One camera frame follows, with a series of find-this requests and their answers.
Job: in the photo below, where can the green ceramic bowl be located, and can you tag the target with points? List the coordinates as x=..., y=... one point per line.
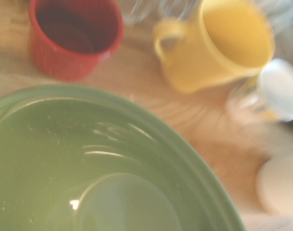
x=64, y=156

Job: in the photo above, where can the red mug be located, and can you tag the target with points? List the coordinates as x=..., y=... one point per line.
x=64, y=57

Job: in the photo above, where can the clear drinking glass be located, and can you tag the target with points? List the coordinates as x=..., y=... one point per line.
x=180, y=8

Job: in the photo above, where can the yellow mug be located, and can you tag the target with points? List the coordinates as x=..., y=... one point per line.
x=233, y=41

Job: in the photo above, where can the white patterned cup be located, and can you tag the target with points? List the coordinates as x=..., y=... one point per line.
x=278, y=89

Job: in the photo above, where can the large plain white cup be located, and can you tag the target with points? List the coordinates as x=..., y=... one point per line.
x=281, y=185

